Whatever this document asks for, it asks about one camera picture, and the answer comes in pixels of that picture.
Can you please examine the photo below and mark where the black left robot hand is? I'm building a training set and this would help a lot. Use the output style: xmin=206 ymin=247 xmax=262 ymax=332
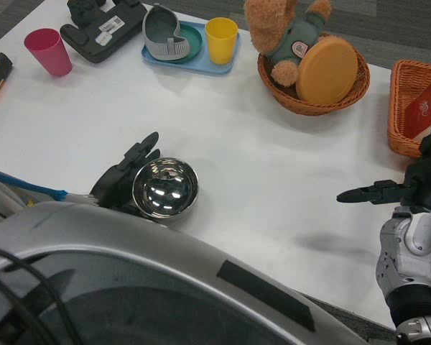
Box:
xmin=89 ymin=131 xmax=162 ymax=216

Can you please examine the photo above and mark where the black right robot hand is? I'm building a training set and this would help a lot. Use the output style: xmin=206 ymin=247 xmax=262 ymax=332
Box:
xmin=336 ymin=111 xmax=431 ymax=219

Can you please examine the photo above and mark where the shiny metal bowl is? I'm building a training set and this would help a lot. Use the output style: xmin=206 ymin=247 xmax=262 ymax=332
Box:
xmin=131 ymin=157 xmax=200 ymax=219

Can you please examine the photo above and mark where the red and white carton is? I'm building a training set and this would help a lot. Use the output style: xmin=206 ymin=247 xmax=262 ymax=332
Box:
xmin=404 ymin=78 xmax=431 ymax=141

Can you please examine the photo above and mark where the rectangular orange wicker basket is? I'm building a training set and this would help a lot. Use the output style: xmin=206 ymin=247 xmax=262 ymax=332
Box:
xmin=386 ymin=59 xmax=431 ymax=159

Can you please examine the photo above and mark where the silver robot chest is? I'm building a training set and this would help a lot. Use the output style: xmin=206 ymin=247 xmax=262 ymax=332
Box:
xmin=0 ymin=201 xmax=367 ymax=345

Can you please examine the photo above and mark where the round wicker basket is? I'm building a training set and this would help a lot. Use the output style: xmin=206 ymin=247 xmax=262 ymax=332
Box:
xmin=257 ymin=32 xmax=371 ymax=116

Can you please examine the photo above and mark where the pink plastic cup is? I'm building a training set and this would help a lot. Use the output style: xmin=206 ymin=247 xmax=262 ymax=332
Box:
xmin=24 ymin=28 xmax=73 ymax=77

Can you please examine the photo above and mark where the orange round plastic disc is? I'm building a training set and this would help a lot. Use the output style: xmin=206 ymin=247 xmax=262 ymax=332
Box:
xmin=296 ymin=37 xmax=359 ymax=107

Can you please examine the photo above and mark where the black handheld device with labels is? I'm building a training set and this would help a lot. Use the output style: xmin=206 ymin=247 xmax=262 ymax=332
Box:
xmin=60 ymin=0 xmax=148 ymax=65

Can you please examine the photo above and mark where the light blue tray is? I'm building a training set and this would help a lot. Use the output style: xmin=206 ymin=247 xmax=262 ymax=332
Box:
xmin=141 ymin=20 xmax=241 ymax=76

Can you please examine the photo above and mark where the grey clog shoe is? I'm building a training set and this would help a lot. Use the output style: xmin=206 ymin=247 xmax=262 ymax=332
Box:
xmin=142 ymin=3 xmax=190 ymax=61

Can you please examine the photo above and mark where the green plate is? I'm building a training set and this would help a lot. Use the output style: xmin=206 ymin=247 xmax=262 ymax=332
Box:
xmin=172 ymin=24 xmax=204 ymax=65

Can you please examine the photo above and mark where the black gamepad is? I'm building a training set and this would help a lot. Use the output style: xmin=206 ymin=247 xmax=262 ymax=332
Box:
xmin=67 ymin=0 xmax=108 ymax=24

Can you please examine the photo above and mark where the yellow plastic cup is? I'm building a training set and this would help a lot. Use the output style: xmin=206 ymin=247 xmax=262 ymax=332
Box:
xmin=204 ymin=17 xmax=239 ymax=65

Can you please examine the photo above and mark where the brown plush toy green shirt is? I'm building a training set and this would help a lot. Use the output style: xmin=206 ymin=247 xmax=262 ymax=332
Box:
xmin=244 ymin=0 xmax=332 ymax=86

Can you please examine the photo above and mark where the blue wrapped cable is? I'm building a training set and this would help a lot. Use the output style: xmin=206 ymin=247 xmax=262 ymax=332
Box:
xmin=0 ymin=165 xmax=68 ymax=202

